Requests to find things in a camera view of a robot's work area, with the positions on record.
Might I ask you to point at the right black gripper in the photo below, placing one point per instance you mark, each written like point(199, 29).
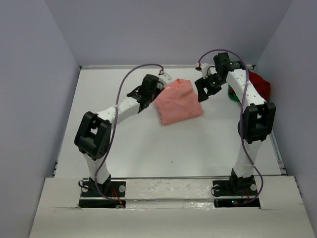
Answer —
point(200, 84)

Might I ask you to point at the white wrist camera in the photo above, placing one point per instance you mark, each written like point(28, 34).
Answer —
point(205, 69)
point(164, 78)

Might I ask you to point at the green t shirt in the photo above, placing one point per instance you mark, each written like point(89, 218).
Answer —
point(232, 95)

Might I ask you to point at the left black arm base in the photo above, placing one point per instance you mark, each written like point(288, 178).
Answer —
point(113, 199)

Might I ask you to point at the pink t shirt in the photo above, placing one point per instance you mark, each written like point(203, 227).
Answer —
point(178, 102)

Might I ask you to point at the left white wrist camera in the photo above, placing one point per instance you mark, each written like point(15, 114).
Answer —
point(164, 78)

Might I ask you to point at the white foam front panel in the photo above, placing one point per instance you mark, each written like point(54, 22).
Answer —
point(171, 208)

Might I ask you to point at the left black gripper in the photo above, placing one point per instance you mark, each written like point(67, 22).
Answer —
point(158, 89)

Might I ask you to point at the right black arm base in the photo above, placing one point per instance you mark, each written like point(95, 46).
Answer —
point(226, 197)

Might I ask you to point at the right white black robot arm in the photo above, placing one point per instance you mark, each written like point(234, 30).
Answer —
point(254, 126)

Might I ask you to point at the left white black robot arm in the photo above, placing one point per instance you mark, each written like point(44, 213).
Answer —
point(95, 133)

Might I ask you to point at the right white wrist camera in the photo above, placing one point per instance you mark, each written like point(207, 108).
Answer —
point(205, 69)

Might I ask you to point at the red t shirt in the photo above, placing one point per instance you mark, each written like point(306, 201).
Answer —
point(262, 86)

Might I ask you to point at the aluminium back table rail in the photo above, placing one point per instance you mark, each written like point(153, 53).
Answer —
point(166, 66)

